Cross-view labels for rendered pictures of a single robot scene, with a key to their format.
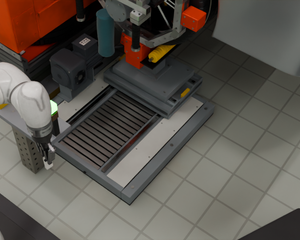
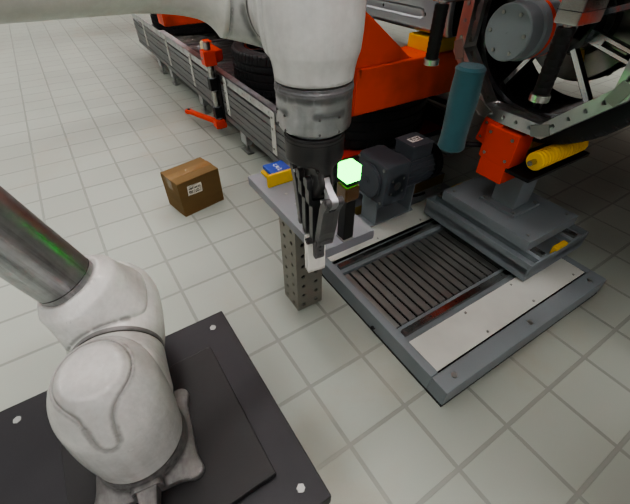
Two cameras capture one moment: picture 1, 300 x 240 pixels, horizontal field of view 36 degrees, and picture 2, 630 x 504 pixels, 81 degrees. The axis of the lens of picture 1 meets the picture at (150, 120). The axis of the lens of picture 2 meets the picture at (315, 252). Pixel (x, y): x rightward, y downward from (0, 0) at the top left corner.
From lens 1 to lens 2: 1.31 m
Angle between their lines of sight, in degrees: 18
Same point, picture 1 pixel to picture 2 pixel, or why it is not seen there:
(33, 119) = (294, 30)
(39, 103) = not seen: outside the picture
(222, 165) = (626, 385)
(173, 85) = (542, 229)
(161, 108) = (516, 260)
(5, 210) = (221, 348)
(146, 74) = (497, 207)
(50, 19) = (375, 91)
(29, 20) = not seen: hidden behind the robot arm
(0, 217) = (206, 358)
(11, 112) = (282, 194)
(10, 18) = not seen: hidden behind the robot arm
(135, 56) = (498, 159)
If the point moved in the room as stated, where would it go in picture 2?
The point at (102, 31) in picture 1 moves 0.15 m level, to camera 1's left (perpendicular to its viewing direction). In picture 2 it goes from (458, 98) to (409, 91)
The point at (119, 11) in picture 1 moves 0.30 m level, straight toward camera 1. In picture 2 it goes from (516, 33) to (529, 68)
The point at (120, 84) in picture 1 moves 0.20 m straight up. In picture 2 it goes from (450, 217) to (463, 173)
